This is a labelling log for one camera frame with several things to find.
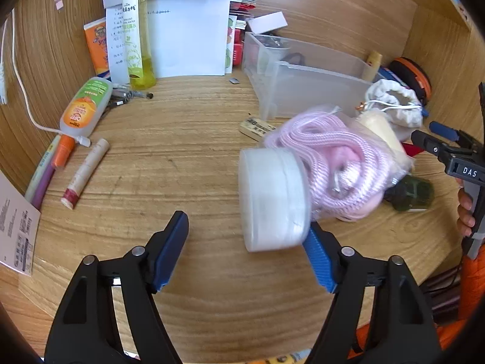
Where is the person's right hand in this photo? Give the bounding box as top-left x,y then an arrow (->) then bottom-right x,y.
457,187 -> 477,238

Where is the metal key bunch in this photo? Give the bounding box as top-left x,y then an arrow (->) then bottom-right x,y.
107,85 -> 154,107

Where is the dark green bottle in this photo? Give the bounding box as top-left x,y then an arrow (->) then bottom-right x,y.
383,176 -> 435,213

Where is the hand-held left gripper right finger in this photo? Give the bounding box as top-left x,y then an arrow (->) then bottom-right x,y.
303,222 -> 442,364

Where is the white charging cable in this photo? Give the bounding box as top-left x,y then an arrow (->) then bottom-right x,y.
0,19 -> 92,148

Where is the green orange lotion bottle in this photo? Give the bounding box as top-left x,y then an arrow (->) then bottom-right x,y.
51,77 -> 114,168

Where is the blue box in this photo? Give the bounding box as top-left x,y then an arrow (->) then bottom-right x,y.
378,67 -> 404,85

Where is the purple pen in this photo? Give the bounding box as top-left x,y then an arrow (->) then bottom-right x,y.
29,159 -> 58,208

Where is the clear plastic storage bin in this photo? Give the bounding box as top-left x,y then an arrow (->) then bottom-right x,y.
242,31 -> 376,122

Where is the stack of red packets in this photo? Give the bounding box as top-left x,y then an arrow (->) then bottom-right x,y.
229,0 -> 257,67

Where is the small white box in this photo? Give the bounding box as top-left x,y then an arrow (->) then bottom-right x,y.
246,12 -> 287,35

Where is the large white paper sheet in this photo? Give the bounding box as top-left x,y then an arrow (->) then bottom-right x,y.
146,0 -> 232,79

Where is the white round jar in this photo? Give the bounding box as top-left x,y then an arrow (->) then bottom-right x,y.
238,148 -> 316,253

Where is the dark striped cloth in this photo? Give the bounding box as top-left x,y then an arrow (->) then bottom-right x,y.
421,265 -> 463,325

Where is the black orange round case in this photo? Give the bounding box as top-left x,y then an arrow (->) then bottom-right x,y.
390,57 -> 433,106

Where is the red flat packet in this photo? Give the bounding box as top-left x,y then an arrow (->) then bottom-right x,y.
402,142 -> 428,159

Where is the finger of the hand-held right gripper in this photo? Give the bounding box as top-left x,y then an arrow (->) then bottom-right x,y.
429,121 -> 472,149
411,130 -> 457,163

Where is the fruit printed card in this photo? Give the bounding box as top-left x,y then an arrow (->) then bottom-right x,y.
226,14 -> 238,75

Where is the narrow white list paper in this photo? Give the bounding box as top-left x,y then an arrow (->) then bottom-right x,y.
104,5 -> 131,85

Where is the yellow-green spray bottle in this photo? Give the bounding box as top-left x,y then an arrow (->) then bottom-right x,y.
122,0 -> 157,90

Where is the bag of pink rope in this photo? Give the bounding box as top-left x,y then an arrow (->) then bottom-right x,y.
263,105 -> 414,222

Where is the clear bowl of trinkets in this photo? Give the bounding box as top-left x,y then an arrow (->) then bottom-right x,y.
259,34 -> 292,51

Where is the orange sunscreen tube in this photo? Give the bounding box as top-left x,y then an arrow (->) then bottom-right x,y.
84,18 -> 112,80

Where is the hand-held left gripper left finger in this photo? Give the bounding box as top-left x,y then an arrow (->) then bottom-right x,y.
45,210 -> 189,364

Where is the orange clothing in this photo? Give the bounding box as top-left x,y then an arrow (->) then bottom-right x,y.
346,318 -> 469,360

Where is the printed receipt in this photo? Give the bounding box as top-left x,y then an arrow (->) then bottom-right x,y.
0,170 -> 42,277

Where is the wooden desk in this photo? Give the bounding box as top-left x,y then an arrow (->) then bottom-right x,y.
0,66 -> 468,364

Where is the white drawstring pouch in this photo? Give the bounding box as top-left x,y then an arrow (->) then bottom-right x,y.
364,79 -> 424,136

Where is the white red tube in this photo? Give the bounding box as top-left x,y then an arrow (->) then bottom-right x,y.
62,138 -> 111,209

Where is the small yellow bottle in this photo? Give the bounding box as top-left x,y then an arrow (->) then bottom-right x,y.
365,50 -> 383,81

